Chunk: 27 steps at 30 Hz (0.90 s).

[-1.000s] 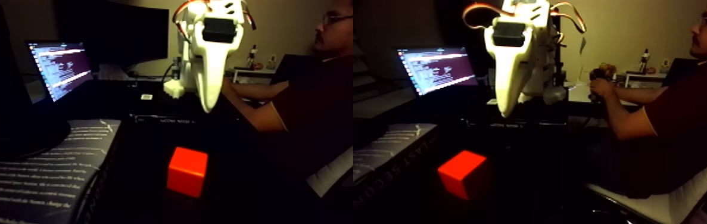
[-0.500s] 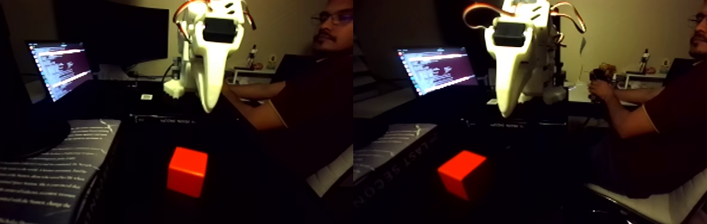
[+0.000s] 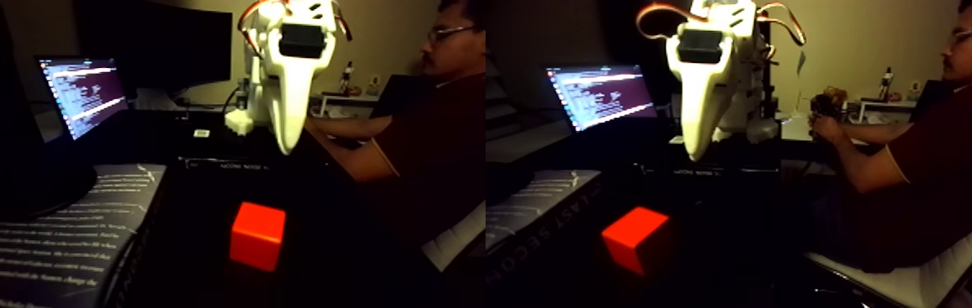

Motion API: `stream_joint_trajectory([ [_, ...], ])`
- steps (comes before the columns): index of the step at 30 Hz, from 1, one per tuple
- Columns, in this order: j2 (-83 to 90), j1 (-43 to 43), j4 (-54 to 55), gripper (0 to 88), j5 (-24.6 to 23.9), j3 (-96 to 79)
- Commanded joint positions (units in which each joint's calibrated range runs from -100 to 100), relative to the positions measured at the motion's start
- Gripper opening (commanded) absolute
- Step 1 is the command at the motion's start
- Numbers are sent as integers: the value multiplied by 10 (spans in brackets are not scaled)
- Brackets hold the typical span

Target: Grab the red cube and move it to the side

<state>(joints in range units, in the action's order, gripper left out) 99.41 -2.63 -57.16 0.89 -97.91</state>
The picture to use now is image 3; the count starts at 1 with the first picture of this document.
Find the dark leader arm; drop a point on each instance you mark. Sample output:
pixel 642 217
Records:
pixel 828 101

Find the black book with printed text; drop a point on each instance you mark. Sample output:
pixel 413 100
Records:
pixel 38 249

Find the small white tag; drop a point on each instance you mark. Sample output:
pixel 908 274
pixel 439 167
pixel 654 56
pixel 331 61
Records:
pixel 202 133

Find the person's hand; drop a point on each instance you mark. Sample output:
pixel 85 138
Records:
pixel 828 131

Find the thin black lettered book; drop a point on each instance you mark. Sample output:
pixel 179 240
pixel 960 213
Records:
pixel 236 163

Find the red cube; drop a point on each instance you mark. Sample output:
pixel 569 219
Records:
pixel 258 236

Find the person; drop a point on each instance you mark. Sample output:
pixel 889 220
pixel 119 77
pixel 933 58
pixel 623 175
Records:
pixel 958 155

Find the open laptop with lit screen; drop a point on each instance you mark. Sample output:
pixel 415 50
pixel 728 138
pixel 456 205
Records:
pixel 86 95

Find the white office chair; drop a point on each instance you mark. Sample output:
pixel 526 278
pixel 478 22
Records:
pixel 941 275

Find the black computer monitor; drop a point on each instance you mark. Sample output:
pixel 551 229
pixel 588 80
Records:
pixel 167 47

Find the small standing figurine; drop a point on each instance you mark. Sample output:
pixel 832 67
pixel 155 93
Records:
pixel 346 77

